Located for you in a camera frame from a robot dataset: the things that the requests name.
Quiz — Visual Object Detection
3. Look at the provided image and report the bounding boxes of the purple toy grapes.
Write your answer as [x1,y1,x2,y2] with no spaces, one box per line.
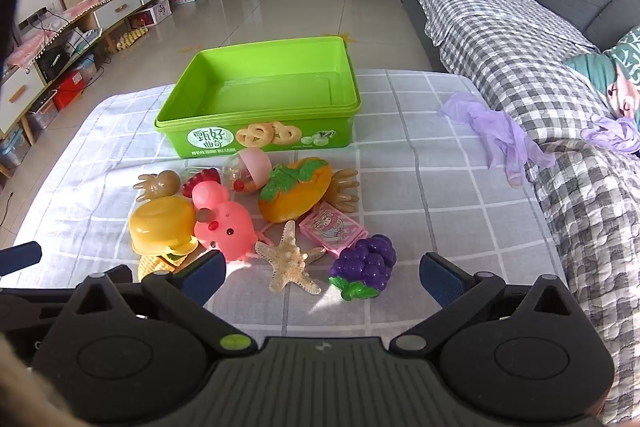
[328,234,397,301]

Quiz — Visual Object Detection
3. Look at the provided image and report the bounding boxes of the white wooden TV cabinet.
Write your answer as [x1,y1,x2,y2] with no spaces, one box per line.
[0,0,175,142]

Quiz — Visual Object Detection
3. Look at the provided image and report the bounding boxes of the pink and white box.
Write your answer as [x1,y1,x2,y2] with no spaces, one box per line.
[132,0,173,28]

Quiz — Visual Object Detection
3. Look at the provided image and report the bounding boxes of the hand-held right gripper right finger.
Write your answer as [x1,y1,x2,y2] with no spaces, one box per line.
[388,252,587,354]

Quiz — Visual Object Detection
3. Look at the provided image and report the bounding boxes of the clear storage bin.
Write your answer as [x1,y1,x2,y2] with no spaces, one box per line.
[27,89,58,130]

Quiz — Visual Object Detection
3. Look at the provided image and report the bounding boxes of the teal patterned pillow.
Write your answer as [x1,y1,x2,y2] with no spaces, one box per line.
[602,26,640,128]

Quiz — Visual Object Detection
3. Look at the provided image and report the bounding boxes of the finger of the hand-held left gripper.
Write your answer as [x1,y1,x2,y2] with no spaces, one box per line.
[0,264,135,309]
[0,241,43,279]

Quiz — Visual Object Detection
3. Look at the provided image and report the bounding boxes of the red storage box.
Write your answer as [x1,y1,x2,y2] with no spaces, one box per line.
[52,69,86,110]

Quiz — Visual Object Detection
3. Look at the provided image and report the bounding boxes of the pink card pack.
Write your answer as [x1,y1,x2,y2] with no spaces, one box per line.
[299,202,370,258]

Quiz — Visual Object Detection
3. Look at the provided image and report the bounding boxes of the pink octopus toy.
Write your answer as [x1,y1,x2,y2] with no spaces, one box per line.
[192,182,258,264]

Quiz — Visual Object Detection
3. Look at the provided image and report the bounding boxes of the yellow toy corn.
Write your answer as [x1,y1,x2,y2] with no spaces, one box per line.
[137,241,201,283]

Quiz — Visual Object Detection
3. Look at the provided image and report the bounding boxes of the plain teal cloth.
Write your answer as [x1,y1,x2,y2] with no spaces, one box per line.
[565,53,617,108]

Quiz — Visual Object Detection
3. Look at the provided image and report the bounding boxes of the orange toy persimmon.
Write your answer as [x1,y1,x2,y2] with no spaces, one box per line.
[258,157,333,224]

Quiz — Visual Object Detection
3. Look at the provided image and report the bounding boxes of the yellow toy pot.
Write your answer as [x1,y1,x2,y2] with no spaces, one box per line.
[128,197,198,256]

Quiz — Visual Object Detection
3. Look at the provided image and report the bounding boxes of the white checked tablecloth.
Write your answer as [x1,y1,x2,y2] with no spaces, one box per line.
[12,69,568,338]

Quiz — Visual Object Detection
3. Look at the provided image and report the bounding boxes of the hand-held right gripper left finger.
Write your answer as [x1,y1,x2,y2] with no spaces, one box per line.
[54,251,258,356]

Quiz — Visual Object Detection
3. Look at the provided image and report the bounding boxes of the beige starfish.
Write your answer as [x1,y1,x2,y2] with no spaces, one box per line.
[255,220,327,295]

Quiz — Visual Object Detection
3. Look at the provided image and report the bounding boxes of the brown toy hand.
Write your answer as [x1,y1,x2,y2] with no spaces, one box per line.
[133,170,182,202]
[320,168,361,212]

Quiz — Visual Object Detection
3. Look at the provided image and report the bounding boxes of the pink clear capsule egg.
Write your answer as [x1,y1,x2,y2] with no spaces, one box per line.
[222,149,273,195]

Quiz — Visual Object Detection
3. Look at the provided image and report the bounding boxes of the row of yellow toys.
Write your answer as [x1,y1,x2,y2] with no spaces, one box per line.
[115,26,149,52]

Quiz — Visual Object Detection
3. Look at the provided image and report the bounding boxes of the pink lace cloth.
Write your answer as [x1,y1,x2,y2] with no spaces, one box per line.
[2,0,113,68]

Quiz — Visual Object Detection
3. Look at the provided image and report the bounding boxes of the green plastic biscuit box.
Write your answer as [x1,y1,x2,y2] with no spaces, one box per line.
[154,36,362,159]

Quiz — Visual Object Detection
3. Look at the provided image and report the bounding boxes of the small chipmunk figure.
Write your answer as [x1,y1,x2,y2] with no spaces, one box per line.
[181,167,222,199]

